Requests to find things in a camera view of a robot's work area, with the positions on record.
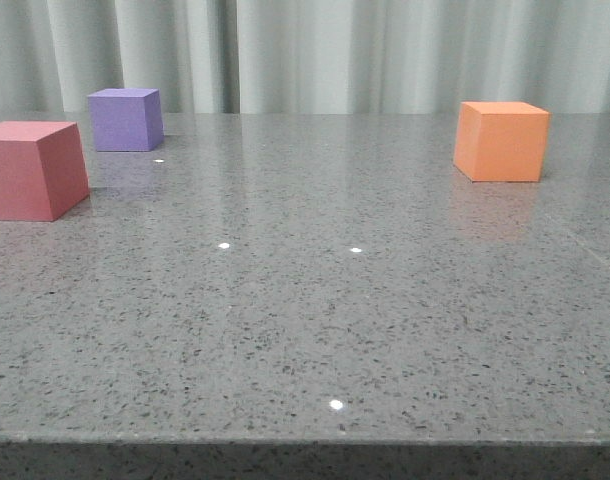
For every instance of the purple foam cube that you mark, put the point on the purple foam cube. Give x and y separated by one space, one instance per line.
126 119

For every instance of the pale green curtain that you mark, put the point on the pale green curtain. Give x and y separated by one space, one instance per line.
307 56

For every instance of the orange foam cube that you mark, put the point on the orange foam cube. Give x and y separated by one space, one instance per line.
501 141

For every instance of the red foam cube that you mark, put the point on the red foam cube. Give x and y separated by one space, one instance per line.
42 170

